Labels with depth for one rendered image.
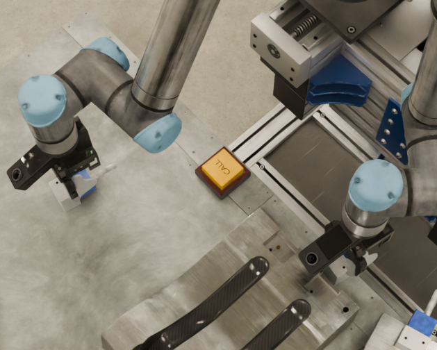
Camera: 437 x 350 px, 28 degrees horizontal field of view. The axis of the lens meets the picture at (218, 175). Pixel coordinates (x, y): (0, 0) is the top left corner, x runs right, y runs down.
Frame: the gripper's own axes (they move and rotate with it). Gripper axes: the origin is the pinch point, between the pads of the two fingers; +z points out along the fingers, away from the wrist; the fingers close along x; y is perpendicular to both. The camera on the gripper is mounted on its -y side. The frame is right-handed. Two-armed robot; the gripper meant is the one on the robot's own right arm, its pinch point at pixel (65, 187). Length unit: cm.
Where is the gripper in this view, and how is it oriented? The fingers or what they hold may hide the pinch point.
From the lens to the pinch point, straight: 171.5
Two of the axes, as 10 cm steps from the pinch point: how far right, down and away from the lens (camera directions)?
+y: 8.4, -4.9, 2.1
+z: 0.1, 4.1, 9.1
